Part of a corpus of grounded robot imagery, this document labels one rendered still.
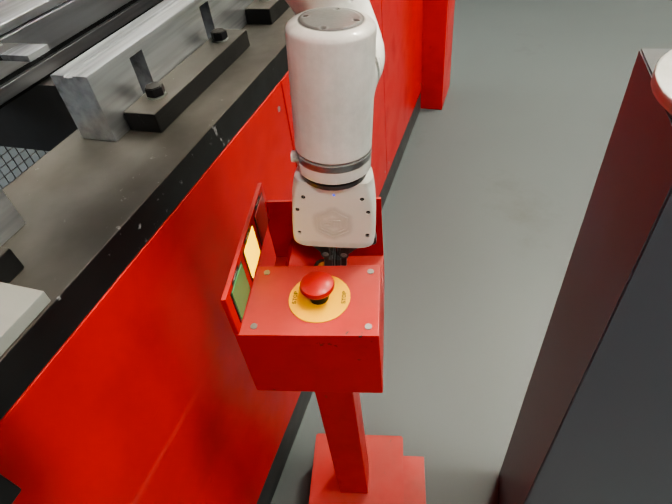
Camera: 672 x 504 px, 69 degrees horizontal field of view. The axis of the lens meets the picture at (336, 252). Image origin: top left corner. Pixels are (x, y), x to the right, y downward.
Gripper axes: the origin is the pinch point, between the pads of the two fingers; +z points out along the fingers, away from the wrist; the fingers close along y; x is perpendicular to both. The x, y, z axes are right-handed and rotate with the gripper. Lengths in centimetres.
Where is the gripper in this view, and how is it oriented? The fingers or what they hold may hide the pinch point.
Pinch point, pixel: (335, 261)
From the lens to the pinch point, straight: 66.7
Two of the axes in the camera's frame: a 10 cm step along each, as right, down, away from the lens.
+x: 0.8, -7.0, 7.1
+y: 10.0, 0.5, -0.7
